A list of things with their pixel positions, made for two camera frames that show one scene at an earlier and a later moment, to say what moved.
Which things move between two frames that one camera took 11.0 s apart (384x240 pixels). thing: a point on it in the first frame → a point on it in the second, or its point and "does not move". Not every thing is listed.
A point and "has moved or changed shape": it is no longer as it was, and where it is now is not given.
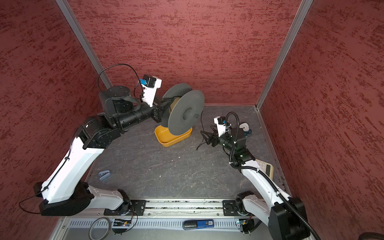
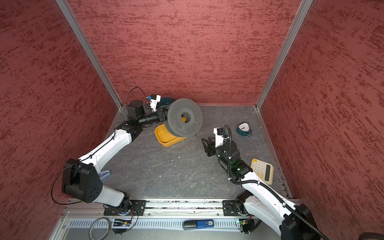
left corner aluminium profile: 67,11 does not move
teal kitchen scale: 245,127 does not move
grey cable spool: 183,108 has moved or changed shape
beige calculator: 266,167 does not move
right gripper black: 210,137 → 211,147
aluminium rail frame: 172,209 does not move
